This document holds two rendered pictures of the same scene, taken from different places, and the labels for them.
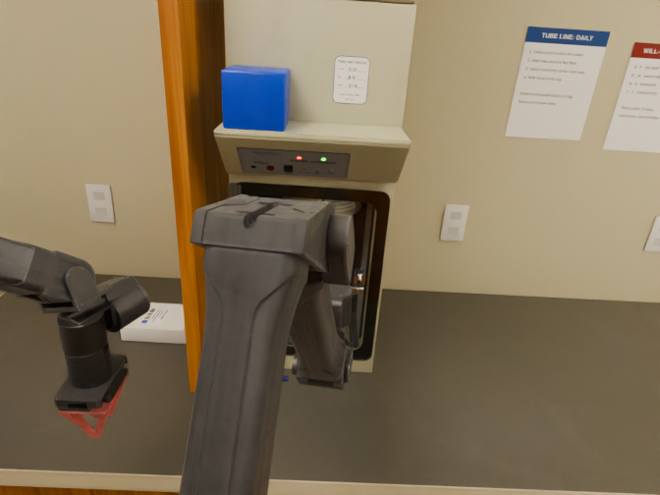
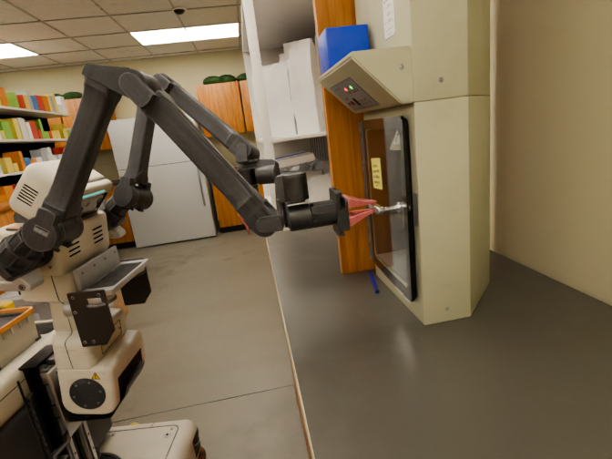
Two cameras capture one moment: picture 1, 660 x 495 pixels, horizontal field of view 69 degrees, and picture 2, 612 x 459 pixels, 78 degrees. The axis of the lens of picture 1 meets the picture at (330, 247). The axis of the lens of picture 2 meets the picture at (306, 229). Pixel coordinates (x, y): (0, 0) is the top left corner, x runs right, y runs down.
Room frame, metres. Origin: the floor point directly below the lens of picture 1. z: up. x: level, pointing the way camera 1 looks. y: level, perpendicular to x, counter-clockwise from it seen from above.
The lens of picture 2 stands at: (0.59, -0.84, 1.39)
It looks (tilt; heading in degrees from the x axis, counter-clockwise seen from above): 15 degrees down; 85
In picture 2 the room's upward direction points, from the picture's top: 7 degrees counter-clockwise
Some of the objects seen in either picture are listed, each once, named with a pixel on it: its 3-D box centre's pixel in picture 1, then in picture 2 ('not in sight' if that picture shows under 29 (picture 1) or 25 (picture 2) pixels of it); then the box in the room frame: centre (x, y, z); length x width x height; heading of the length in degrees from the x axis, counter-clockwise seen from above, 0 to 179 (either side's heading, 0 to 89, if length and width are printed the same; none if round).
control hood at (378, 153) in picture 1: (312, 156); (358, 87); (0.83, 0.04, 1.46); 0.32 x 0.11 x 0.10; 92
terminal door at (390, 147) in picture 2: (307, 278); (385, 203); (0.87, 0.04, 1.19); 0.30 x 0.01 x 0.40; 90
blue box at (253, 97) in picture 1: (257, 97); (342, 51); (0.82, 0.14, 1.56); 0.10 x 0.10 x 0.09; 2
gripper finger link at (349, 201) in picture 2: not in sight; (356, 209); (0.78, -0.01, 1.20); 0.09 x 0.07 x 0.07; 1
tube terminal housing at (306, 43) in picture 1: (312, 195); (436, 139); (1.01, 0.05, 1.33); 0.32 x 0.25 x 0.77; 92
